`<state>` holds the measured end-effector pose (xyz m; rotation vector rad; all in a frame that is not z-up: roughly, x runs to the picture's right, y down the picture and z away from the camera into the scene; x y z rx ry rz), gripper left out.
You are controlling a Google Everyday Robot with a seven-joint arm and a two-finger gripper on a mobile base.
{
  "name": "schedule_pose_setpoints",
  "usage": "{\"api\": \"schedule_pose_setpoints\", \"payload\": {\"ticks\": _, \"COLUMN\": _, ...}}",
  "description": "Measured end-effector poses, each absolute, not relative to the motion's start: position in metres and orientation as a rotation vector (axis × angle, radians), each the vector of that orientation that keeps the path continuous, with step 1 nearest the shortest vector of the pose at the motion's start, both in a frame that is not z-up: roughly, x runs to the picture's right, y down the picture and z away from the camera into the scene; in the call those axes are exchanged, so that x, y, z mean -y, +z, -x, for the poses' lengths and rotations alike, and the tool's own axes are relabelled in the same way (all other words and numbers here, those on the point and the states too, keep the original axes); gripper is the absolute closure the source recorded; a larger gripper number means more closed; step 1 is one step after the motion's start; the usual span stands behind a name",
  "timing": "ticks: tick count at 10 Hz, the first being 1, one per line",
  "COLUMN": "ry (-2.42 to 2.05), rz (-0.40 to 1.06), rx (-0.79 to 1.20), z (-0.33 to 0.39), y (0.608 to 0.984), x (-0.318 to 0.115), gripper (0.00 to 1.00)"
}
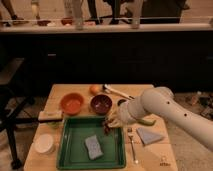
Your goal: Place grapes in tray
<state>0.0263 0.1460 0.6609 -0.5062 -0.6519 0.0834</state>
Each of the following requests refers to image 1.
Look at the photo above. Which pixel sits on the green vegetable piece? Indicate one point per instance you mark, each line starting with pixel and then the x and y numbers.
pixel 146 123

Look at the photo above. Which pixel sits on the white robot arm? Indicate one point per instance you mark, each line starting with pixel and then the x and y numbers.
pixel 160 101

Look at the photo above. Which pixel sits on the dark grape bunch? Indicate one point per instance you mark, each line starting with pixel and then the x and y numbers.
pixel 106 127

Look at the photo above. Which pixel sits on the grey sponge in tray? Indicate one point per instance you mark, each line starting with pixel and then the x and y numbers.
pixel 93 147

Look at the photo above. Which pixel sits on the orange fruit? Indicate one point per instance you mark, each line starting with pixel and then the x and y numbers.
pixel 94 89

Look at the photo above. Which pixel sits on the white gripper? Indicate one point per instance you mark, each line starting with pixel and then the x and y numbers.
pixel 113 120

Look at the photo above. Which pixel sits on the metal fork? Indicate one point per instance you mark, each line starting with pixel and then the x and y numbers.
pixel 130 136

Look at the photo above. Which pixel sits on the dark cabinet counter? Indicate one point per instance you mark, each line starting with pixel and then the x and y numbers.
pixel 180 60

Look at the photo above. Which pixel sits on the white handled brush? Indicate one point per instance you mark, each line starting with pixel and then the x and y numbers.
pixel 108 88

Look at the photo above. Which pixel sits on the green plastic tray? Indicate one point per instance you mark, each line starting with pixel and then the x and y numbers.
pixel 73 153

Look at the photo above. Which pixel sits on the orange bowl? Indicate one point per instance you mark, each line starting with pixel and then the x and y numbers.
pixel 71 103

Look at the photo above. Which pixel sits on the dark red bowl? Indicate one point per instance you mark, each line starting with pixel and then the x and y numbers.
pixel 101 104

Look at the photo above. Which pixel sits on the grey triangular cloth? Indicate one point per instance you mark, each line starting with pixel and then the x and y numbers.
pixel 148 137

